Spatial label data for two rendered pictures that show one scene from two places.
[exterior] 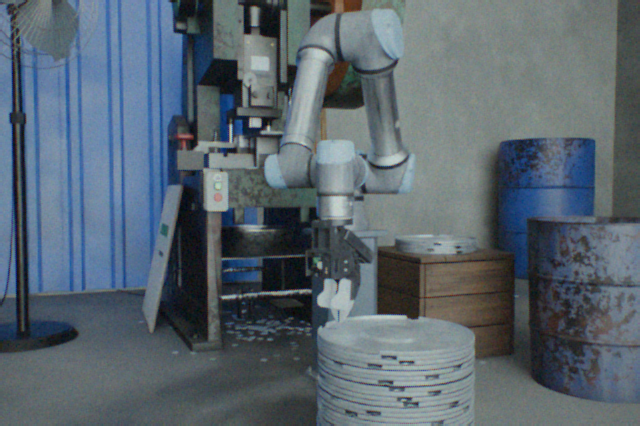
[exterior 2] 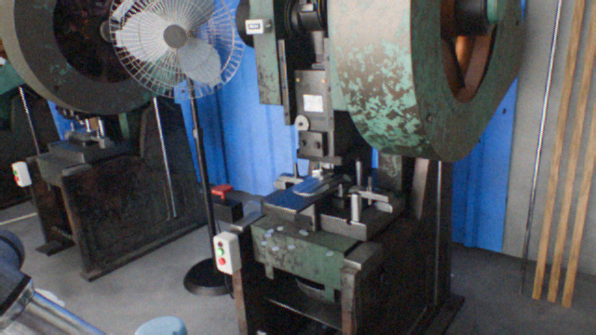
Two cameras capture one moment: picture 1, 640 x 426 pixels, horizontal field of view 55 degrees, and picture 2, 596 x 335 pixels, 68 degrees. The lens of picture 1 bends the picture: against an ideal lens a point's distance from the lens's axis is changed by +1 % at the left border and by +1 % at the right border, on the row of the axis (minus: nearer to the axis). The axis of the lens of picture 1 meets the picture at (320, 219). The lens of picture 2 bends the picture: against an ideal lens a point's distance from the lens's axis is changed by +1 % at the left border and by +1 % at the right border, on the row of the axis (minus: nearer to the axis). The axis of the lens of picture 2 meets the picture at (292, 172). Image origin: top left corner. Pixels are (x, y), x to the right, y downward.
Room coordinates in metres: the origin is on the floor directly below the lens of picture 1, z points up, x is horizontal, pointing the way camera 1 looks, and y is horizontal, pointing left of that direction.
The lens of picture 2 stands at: (1.70, -0.99, 1.34)
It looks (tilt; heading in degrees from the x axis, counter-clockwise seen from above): 19 degrees down; 62
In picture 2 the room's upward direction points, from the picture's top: 4 degrees counter-clockwise
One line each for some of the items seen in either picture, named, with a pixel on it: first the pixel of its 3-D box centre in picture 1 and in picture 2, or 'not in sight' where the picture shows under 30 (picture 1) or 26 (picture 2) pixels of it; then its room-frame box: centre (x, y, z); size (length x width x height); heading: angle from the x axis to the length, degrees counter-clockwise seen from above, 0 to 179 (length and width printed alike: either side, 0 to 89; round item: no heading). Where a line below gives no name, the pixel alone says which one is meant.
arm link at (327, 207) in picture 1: (336, 208); not in sight; (1.22, -0.03, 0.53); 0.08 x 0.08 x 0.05
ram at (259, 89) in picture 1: (256, 72); (320, 109); (2.49, 0.25, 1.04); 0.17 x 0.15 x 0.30; 23
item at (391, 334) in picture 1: (394, 333); not in sight; (1.14, -0.14, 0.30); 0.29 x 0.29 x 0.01
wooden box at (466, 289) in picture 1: (434, 297); not in sight; (2.20, -0.42, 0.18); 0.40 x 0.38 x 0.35; 23
